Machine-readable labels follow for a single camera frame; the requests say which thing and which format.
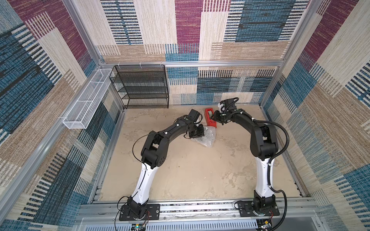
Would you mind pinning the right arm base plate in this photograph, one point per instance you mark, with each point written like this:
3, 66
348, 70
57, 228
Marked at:
250, 208

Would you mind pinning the black wire mesh shelf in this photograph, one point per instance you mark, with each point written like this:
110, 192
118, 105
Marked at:
141, 86

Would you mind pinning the red tape dispenser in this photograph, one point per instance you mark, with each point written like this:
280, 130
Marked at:
209, 113

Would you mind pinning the white slotted cable duct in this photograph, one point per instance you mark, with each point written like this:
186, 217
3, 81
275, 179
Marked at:
211, 225

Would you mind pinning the aluminium mounting rail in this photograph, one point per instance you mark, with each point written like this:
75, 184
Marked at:
198, 209

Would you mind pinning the clear bubble wrap sheet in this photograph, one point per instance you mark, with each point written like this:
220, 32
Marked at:
209, 137

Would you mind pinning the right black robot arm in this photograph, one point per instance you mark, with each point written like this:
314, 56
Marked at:
263, 146

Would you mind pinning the white wire mesh basket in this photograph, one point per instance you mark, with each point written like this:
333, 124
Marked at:
83, 110

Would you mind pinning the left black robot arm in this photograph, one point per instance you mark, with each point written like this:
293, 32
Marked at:
154, 154

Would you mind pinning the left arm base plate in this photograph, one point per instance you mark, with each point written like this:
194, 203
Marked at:
149, 211

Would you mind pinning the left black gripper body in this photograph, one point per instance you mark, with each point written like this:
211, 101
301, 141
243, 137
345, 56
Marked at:
198, 132

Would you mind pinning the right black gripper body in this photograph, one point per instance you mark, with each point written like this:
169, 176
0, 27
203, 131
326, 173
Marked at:
217, 116

